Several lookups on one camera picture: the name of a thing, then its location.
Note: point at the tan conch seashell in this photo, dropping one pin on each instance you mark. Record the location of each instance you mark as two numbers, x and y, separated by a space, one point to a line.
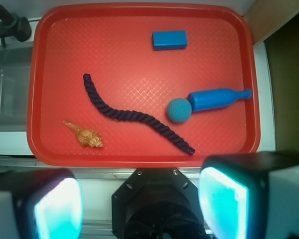
86 137

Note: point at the blue dimpled ball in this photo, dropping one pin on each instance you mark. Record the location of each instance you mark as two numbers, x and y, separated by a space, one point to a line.
179 110

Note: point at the grey sink basin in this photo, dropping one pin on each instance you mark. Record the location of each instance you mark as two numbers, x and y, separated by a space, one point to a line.
15 64

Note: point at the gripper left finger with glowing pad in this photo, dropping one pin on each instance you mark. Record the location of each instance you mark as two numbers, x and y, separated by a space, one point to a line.
40 204

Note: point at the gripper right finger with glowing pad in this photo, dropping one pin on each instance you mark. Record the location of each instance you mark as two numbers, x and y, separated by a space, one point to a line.
251 196

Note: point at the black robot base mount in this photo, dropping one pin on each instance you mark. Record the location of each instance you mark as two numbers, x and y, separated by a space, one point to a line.
157 204

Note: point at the blue plastic bottle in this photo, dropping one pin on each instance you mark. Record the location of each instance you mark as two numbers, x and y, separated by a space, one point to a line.
215 99

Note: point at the brown cardboard panel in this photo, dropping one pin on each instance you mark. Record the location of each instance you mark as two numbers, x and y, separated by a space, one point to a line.
265 17

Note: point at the blue rectangular block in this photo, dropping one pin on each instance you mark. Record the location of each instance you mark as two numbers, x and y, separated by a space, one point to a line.
169 40

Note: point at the grey faucet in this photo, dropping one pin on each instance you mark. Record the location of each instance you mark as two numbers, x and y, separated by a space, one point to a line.
12 25

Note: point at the red plastic tray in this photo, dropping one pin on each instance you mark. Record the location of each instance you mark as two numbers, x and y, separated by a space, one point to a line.
113 43

